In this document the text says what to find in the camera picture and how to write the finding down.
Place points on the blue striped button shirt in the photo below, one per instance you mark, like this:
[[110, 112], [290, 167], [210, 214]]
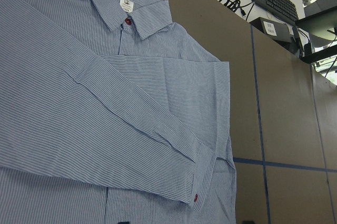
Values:
[[111, 112]]

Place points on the black box with label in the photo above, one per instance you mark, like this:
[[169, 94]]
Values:
[[276, 31]]

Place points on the black keyboard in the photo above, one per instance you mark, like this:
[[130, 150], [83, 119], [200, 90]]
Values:
[[284, 10]]

